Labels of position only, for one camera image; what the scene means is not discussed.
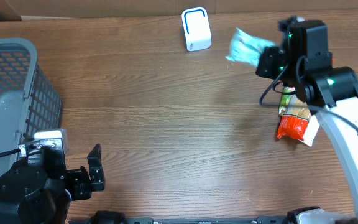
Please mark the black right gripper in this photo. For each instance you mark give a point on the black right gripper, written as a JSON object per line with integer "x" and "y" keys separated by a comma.
{"x": 266, "y": 56}

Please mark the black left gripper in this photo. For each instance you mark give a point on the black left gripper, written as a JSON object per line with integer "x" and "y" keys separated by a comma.
{"x": 81, "y": 179}

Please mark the teal snack bar packet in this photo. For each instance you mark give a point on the teal snack bar packet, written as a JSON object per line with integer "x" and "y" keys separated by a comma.
{"x": 245, "y": 48}

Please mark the green drink pouch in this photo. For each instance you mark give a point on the green drink pouch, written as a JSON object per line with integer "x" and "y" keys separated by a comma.
{"x": 285, "y": 99}

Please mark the orange San Remo pasta packet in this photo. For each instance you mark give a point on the orange San Remo pasta packet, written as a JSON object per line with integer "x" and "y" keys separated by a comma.
{"x": 295, "y": 120}

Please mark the white tube gold cap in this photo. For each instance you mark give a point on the white tube gold cap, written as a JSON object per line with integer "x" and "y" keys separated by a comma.
{"x": 311, "y": 131}

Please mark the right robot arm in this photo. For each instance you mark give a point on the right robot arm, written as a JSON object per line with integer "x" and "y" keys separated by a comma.
{"x": 304, "y": 62}

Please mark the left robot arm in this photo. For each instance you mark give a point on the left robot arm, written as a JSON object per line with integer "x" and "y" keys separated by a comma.
{"x": 38, "y": 188}

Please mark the white barcode scanner stand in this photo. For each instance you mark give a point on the white barcode scanner stand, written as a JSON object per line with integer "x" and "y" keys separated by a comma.
{"x": 196, "y": 29}

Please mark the grey plastic mesh basket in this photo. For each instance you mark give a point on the grey plastic mesh basket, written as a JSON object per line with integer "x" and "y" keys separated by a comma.
{"x": 30, "y": 106}

